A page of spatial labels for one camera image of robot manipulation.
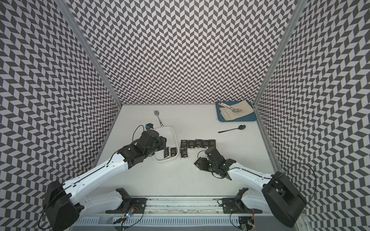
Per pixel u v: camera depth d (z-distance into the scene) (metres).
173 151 0.89
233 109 1.13
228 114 1.11
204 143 0.94
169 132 0.99
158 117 1.12
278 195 0.41
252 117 1.08
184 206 0.74
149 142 0.59
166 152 0.89
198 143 0.94
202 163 0.75
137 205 0.73
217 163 0.65
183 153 0.91
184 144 0.94
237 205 0.65
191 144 0.94
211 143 0.94
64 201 0.38
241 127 1.02
